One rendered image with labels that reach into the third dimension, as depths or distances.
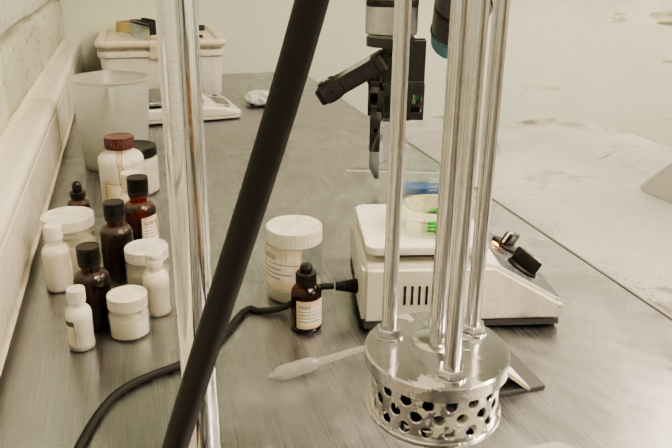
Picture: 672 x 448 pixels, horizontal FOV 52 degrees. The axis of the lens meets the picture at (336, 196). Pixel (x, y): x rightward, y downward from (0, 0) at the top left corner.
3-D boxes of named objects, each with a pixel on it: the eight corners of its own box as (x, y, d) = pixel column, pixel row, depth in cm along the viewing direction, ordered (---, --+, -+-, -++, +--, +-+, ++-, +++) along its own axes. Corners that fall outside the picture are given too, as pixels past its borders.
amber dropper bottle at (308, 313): (285, 324, 68) (284, 260, 66) (310, 316, 70) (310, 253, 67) (301, 338, 66) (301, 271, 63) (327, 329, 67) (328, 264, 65)
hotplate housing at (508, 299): (519, 270, 80) (527, 206, 78) (562, 328, 68) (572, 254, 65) (329, 274, 79) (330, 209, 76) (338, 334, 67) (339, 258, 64)
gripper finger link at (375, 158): (407, 184, 103) (410, 123, 100) (368, 183, 103) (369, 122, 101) (407, 178, 106) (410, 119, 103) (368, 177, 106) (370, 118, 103)
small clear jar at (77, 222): (75, 253, 83) (69, 202, 81) (110, 263, 81) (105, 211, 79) (35, 271, 79) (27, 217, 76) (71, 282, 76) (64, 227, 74)
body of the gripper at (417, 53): (422, 125, 100) (427, 40, 96) (363, 124, 100) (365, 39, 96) (420, 114, 107) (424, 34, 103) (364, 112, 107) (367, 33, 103)
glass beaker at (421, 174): (450, 218, 73) (456, 140, 70) (470, 242, 67) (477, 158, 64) (385, 221, 72) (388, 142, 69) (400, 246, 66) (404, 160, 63)
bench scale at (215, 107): (243, 120, 151) (242, 98, 149) (120, 130, 142) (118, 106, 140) (223, 103, 168) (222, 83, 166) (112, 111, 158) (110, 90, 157)
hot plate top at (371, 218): (461, 209, 77) (461, 202, 76) (491, 254, 65) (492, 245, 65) (353, 211, 76) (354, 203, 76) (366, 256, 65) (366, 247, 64)
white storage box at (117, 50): (214, 74, 206) (212, 24, 201) (229, 98, 172) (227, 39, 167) (105, 77, 198) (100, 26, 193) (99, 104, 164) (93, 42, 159)
